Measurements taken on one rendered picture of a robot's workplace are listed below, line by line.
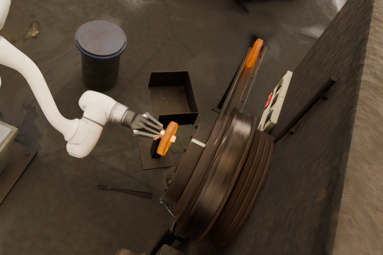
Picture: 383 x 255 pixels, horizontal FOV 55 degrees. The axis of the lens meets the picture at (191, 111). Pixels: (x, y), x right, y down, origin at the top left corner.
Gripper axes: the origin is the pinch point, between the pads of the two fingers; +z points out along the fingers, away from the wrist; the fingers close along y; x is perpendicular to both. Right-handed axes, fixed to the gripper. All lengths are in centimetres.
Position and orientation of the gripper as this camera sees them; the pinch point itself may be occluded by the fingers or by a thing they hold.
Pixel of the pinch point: (167, 136)
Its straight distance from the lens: 158.7
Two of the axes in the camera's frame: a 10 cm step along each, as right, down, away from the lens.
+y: -3.7, 7.4, -5.6
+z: 9.1, 4.1, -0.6
